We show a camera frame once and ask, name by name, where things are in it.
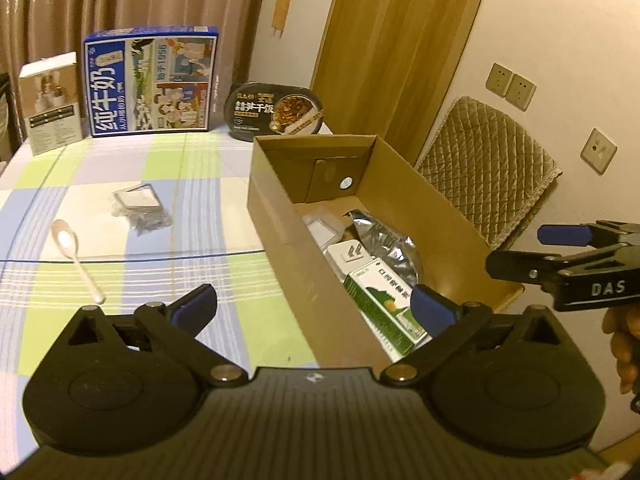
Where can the wooden wall hanging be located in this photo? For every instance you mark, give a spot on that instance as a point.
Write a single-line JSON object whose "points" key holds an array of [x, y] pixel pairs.
{"points": [[283, 5]]}

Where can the checked tablecloth desktop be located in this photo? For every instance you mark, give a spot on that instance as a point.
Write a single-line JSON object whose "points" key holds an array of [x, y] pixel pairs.
{"points": [[200, 170]]}

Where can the wooden door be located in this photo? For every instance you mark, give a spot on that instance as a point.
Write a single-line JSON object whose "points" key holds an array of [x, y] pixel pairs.
{"points": [[395, 45]]}

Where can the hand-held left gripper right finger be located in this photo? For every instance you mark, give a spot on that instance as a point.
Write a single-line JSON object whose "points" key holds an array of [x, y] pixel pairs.
{"points": [[432, 312]]}

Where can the clear packet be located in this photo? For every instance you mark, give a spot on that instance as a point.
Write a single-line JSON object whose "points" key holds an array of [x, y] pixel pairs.
{"points": [[322, 230]]}

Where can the white plastic spoon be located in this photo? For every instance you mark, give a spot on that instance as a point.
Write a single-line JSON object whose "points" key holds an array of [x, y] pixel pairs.
{"points": [[67, 240]]}

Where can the beige wall socket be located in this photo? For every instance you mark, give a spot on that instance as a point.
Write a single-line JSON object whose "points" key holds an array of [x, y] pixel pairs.
{"points": [[499, 80], [521, 92], [598, 150]]}

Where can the black instant rice bowl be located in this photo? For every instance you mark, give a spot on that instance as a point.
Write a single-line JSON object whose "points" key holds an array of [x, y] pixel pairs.
{"points": [[272, 112]]}

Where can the clear plastic bag of screws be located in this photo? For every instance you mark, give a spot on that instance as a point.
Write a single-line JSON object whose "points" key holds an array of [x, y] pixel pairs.
{"points": [[142, 207]]}

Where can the cardboard box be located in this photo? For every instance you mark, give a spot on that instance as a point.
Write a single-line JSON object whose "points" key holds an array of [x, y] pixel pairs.
{"points": [[290, 240]]}

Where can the silver foil bag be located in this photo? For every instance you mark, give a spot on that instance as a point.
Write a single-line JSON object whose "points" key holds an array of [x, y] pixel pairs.
{"points": [[390, 245]]}

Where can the blue milk carton box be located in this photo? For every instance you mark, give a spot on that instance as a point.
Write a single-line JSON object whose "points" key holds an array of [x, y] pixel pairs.
{"points": [[150, 85]]}

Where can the beige photo printed box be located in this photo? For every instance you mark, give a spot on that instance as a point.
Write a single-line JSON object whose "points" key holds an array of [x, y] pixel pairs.
{"points": [[50, 105]]}

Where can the person's right hand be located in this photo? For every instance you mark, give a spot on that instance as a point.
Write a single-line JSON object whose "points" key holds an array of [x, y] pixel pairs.
{"points": [[629, 345]]}

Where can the green medicine box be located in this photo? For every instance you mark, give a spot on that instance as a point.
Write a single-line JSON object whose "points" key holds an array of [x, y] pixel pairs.
{"points": [[382, 305]]}

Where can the quilted chair cushion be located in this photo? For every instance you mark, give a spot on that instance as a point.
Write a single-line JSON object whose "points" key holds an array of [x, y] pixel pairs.
{"points": [[490, 160]]}

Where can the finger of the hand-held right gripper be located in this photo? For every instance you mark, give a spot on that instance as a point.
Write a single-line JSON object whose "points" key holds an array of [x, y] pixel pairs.
{"points": [[520, 266], [562, 235]]}

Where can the white power adapter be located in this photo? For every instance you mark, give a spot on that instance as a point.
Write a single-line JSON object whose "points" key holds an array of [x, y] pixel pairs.
{"points": [[350, 257]]}

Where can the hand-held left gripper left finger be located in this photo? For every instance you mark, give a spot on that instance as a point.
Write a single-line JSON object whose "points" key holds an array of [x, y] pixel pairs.
{"points": [[192, 306]]}

